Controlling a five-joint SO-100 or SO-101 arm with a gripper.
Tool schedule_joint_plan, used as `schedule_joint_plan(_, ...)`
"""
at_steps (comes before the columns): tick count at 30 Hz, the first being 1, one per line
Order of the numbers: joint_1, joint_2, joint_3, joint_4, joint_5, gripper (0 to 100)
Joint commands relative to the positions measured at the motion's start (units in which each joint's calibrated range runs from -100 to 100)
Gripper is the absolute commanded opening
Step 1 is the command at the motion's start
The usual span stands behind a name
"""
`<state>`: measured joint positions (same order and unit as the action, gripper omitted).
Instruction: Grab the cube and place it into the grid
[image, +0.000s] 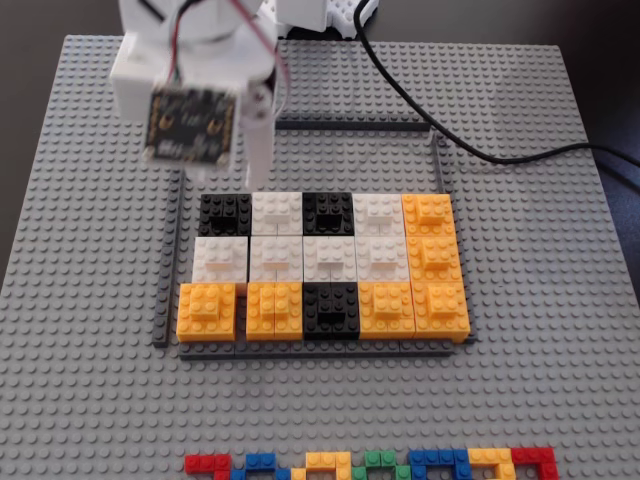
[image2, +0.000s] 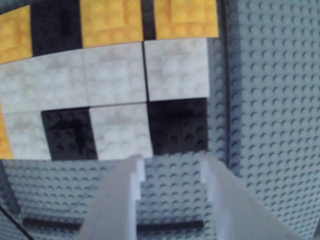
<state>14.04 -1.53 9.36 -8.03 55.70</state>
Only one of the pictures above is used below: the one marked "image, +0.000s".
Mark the white lego cube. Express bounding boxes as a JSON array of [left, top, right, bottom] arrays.
[[302, 235, 359, 284], [250, 191, 305, 237], [352, 193, 406, 238], [248, 235, 307, 284], [190, 234, 251, 284], [355, 235, 412, 284]]

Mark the red black servo wire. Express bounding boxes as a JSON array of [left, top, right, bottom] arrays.
[[228, 0, 291, 117]]

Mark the blue lego brick shape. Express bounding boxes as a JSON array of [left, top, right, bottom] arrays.
[[408, 448, 472, 480], [230, 451, 292, 480]]

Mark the red lego brick shape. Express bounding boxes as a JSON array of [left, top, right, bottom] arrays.
[[510, 446, 559, 480], [183, 453, 233, 477]]

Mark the coloured camera wire bundle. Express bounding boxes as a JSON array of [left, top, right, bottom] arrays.
[[167, 0, 189, 84]]

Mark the grey lego baseplate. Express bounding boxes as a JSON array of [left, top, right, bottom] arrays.
[[0, 33, 640, 480]]

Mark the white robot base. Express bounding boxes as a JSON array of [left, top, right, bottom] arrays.
[[256, 0, 330, 40]]

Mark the black camera circuit board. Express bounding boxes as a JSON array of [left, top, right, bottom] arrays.
[[141, 83, 242, 170]]

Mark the yellow lego brick shape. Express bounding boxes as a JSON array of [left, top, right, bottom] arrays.
[[290, 450, 353, 480], [467, 447, 516, 480]]

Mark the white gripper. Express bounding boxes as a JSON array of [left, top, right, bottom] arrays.
[[109, 18, 282, 188]]

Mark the black cable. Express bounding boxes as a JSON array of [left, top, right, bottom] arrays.
[[352, 0, 640, 167]]

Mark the black lego cube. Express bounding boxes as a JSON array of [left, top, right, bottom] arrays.
[[301, 190, 356, 237], [302, 281, 362, 342], [197, 192, 254, 238]]

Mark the orange lego cube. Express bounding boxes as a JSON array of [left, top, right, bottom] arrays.
[[357, 281, 418, 342], [175, 281, 238, 343], [405, 235, 464, 286], [245, 281, 306, 343], [400, 193, 458, 239], [411, 281, 473, 344]]

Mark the white studded plate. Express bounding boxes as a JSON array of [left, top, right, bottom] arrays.
[[326, 0, 378, 41]]

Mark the green lego brick shape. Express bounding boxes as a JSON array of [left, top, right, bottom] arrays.
[[350, 449, 412, 480]]

